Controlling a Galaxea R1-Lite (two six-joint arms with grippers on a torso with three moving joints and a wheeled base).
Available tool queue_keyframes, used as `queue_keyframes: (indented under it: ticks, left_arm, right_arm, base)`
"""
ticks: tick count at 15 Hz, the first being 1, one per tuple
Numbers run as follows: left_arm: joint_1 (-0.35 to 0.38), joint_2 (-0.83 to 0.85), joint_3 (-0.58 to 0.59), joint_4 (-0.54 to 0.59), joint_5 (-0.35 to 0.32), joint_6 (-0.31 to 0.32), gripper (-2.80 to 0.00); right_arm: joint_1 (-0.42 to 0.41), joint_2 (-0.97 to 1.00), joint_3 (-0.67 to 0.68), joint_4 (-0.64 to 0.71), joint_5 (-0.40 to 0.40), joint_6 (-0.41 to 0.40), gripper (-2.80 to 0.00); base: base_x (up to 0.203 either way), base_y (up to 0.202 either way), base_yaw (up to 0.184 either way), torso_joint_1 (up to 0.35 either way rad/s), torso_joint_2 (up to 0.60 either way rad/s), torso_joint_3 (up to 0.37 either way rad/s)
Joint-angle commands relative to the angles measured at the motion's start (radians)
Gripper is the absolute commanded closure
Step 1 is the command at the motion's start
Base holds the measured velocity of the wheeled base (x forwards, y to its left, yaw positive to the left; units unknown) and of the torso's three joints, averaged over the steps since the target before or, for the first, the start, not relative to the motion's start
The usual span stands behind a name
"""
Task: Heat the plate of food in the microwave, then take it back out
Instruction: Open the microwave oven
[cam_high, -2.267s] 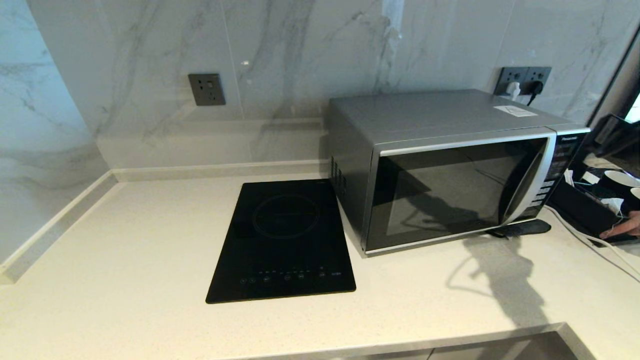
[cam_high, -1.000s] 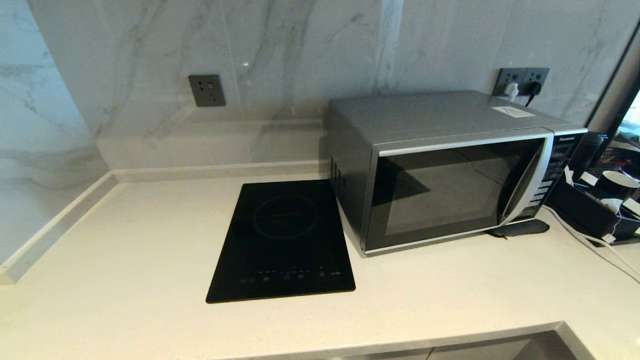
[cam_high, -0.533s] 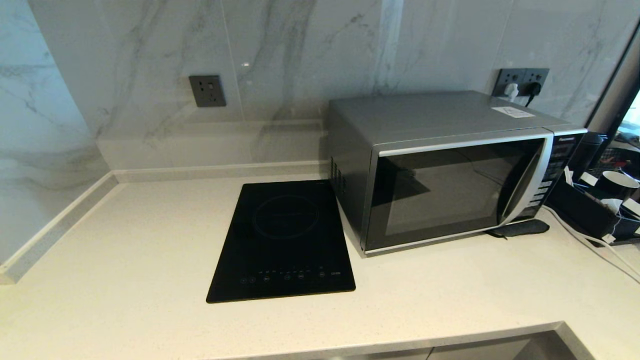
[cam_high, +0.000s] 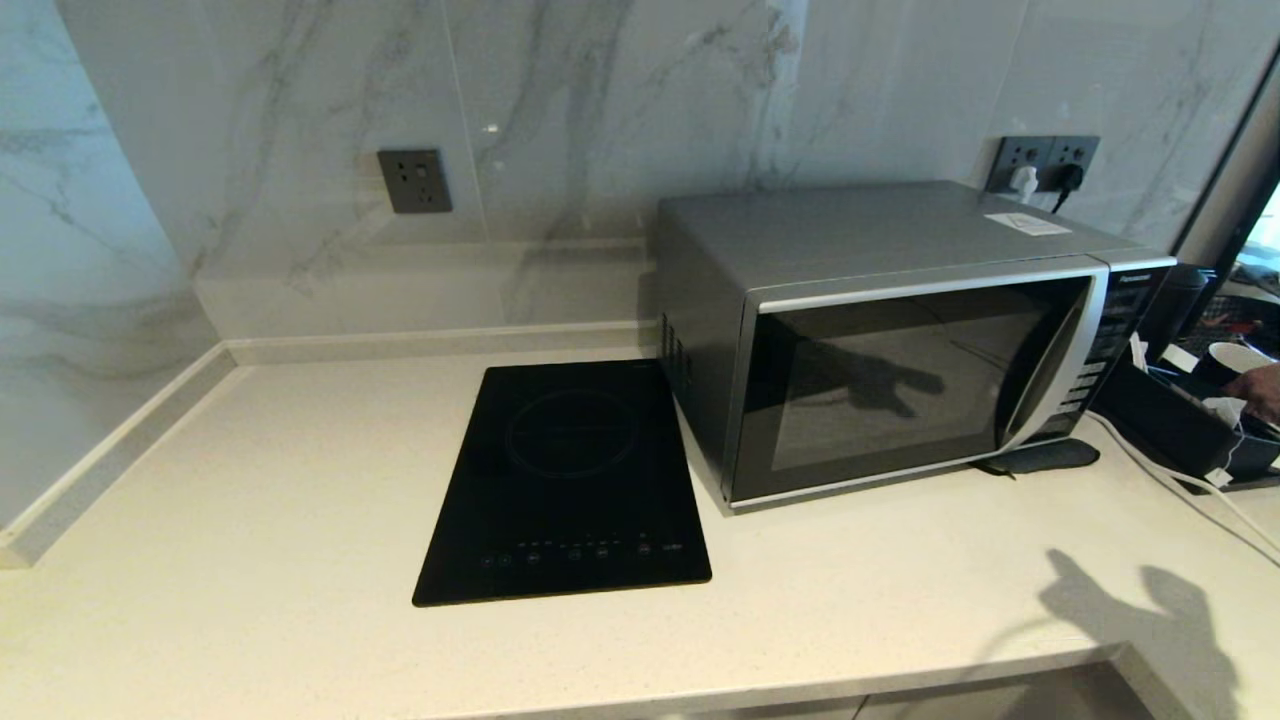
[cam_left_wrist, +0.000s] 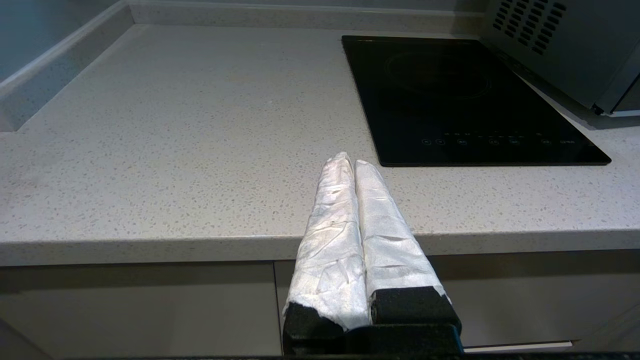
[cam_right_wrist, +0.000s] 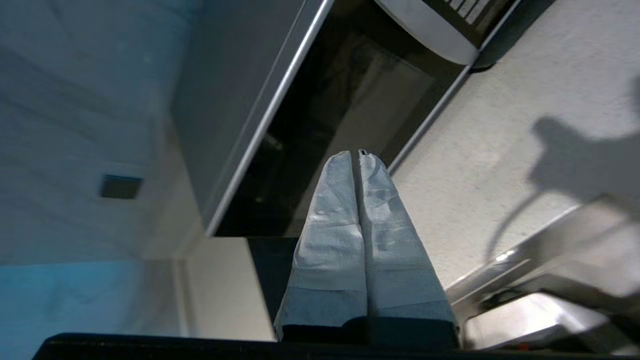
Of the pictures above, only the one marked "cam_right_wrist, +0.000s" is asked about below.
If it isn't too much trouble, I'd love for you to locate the dark grey wall socket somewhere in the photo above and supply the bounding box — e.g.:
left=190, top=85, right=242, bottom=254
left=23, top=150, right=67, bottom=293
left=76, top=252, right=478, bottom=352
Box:
left=98, top=173, right=145, bottom=201

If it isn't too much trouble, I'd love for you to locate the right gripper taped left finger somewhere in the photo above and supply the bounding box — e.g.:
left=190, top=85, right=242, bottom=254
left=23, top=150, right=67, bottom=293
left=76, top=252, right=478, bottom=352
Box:
left=273, top=151, right=369, bottom=342

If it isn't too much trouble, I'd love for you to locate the silver microwave oven body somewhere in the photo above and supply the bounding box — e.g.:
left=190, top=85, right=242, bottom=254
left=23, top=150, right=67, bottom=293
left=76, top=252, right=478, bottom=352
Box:
left=170, top=0, right=523, bottom=237

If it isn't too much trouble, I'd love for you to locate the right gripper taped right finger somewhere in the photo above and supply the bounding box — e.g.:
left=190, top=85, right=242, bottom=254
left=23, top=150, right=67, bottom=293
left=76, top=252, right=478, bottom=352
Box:
left=357, top=148, right=459, bottom=328

